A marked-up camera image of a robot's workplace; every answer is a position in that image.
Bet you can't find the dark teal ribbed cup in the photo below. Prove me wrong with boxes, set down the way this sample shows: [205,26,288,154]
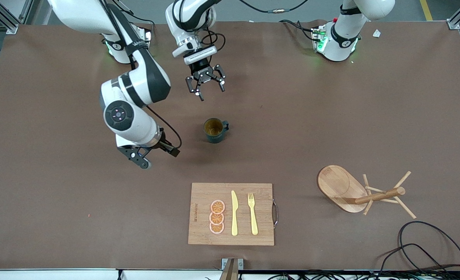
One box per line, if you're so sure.
[203,117,230,144]

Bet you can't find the bamboo cutting board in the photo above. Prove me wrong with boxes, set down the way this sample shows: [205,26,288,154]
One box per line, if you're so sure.
[188,182,279,247]

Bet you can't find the yellow plastic knife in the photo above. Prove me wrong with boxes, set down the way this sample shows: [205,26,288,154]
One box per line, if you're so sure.
[230,190,239,237]

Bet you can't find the yellow plastic fork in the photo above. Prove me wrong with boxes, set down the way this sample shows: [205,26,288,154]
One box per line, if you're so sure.
[247,192,259,236]

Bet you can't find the wooden mug tree stand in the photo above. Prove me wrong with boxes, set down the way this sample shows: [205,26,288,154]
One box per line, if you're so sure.
[317,164,417,220]

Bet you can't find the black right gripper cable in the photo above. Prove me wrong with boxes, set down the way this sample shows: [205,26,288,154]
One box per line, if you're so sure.
[146,105,183,152]

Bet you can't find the black base cable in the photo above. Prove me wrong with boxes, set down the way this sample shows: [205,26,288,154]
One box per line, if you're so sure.
[278,19,318,43]
[117,7,156,28]

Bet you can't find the metal table bracket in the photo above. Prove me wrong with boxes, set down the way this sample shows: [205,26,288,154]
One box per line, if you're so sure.
[219,257,244,280]

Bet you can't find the tangled black cables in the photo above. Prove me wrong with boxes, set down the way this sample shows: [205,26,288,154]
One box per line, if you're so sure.
[267,271,460,280]

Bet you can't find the black looped cable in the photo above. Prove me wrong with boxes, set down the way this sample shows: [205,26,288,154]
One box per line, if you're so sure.
[398,220,460,275]
[377,243,453,280]

